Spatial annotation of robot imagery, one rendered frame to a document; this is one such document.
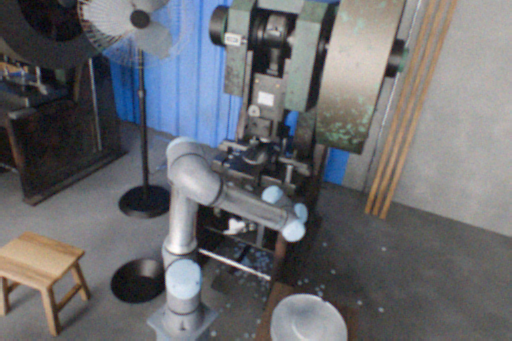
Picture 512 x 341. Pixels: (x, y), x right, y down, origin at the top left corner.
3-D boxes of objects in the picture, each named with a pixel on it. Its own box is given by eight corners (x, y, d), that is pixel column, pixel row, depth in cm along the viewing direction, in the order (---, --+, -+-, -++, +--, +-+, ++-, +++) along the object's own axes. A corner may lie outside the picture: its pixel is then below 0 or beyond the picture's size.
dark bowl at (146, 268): (146, 322, 173) (145, 313, 170) (98, 298, 182) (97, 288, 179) (180, 279, 198) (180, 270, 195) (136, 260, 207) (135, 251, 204)
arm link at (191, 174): (188, 168, 93) (315, 225, 117) (183, 148, 102) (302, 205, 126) (165, 201, 96) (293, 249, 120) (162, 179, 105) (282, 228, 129)
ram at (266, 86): (272, 140, 164) (282, 78, 150) (243, 132, 168) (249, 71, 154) (284, 127, 178) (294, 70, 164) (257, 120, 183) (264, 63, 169)
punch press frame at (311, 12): (271, 282, 184) (322, 7, 121) (199, 252, 196) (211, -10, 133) (310, 202, 249) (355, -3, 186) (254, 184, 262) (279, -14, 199)
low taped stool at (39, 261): (-3, 314, 169) (-21, 263, 153) (38, 277, 190) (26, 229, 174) (58, 338, 162) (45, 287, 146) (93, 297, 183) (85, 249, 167)
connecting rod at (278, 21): (278, 95, 156) (290, 14, 140) (252, 89, 160) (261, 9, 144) (292, 84, 173) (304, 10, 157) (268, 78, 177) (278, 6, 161)
